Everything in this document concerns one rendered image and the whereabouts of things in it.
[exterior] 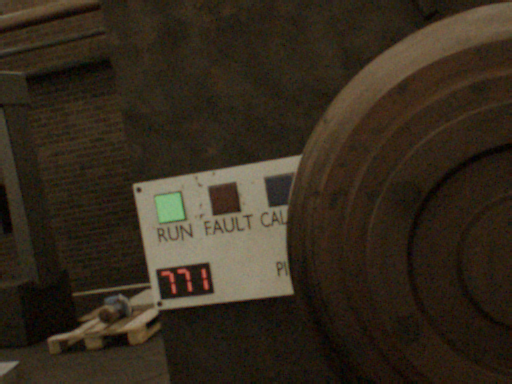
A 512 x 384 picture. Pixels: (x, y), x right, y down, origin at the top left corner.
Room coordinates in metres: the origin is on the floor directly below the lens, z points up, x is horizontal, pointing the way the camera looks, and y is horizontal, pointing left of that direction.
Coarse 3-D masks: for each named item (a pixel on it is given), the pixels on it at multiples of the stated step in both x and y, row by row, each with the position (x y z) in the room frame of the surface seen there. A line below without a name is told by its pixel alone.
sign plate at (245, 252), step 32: (288, 160) 0.80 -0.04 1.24; (160, 192) 0.85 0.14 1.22; (192, 192) 0.84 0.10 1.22; (256, 192) 0.81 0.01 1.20; (160, 224) 0.85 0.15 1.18; (192, 224) 0.84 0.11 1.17; (224, 224) 0.82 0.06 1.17; (256, 224) 0.81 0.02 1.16; (160, 256) 0.85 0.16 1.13; (192, 256) 0.84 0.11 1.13; (224, 256) 0.83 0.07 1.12; (256, 256) 0.82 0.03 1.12; (160, 288) 0.85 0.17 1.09; (192, 288) 0.84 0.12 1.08; (224, 288) 0.83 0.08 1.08; (256, 288) 0.82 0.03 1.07; (288, 288) 0.81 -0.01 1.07
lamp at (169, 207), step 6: (156, 198) 0.84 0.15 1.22; (162, 198) 0.84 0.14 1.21; (168, 198) 0.84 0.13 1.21; (174, 198) 0.84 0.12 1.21; (180, 198) 0.84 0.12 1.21; (156, 204) 0.84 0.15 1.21; (162, 204) 0.84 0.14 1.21; (168, 204) 0.84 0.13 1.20; (174, 204) 0.84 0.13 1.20; (180, 204) 0.84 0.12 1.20; (162, 210) 0.84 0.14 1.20; (168, 210) 0.84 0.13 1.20; (174, 210) 0.84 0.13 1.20; (180, 210) 0.84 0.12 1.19; (162, 216) 0.84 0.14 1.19; (168, 216) 0.84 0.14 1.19; (174, 216) 0.84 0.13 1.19; (180, 216) 0.84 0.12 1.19
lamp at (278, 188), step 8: (280, 176) 0.80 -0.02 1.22; (288, 176) 0.79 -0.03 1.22; (272, 184) 0.80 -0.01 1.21; (280, 184) 0.80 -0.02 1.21; (288, 184) 0.79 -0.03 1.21; (272, 192) 0.80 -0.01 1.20; (280, 192) 0.80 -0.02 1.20; (288, 192) 0.79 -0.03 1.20; (272, 200) 0.80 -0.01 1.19; (280, 200) 0.80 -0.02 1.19; (288, 200) 0.80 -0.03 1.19
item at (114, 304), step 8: (120, 296) 5.21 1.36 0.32; (112, 304) 5.04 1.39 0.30; (120, 304) 5.11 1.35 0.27; (128, 304) 5.05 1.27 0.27; (104, 312) 4.98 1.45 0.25; (112, 312) 4.93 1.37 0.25; (120, 312) 5.07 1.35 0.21; (128, 312) 5.18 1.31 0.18; (104, 320) 4.95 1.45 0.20; (112, 320) 4.94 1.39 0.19
